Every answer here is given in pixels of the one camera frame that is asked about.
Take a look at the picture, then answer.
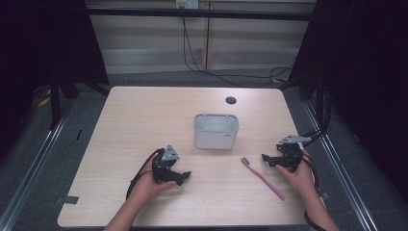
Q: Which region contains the black hanging wall cable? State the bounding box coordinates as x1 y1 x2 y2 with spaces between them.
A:
181 15 294 90

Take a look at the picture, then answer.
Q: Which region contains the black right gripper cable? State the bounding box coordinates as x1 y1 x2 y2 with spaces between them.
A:
299 128 330 231

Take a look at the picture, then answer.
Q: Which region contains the black curtain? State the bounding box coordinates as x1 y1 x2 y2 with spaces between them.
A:
0 0 110 155
288 0 408 200

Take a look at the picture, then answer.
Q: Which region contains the black horizontal metal bar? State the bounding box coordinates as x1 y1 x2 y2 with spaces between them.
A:
86 8 317 22

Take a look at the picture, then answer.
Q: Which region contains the pink toothbrush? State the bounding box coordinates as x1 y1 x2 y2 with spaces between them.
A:
241 157 286 202

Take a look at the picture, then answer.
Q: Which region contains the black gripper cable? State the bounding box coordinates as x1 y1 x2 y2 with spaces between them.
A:
125 147 166 200
299 128 330 231

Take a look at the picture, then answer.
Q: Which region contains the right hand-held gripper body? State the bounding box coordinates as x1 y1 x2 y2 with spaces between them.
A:
275 134 313 173

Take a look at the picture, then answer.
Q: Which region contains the person's right hand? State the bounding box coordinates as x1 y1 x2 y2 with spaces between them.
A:
274 151 318 197

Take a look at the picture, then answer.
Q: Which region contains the person's left hand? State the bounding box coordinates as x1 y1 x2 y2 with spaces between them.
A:
128 167 178 204

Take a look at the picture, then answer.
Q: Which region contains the metal floor rail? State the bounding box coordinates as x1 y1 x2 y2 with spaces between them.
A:
301 99 379 231
0 95 80 231

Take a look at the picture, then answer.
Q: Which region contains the black metal stand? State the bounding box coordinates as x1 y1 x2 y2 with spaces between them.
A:
47 81 64 131

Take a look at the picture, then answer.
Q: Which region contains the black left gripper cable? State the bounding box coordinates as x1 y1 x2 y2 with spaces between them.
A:
125 147 166 200

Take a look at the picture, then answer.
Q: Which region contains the grey tape strip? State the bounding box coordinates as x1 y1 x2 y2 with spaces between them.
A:
53 194 80 206

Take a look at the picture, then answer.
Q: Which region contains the grey plastic container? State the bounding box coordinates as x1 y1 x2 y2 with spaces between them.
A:
192 113 241 151

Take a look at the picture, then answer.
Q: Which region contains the white wall socket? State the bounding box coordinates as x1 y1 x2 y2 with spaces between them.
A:
175 0 200 10

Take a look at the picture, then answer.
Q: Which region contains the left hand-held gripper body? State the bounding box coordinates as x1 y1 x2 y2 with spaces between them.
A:
151 143 181 185

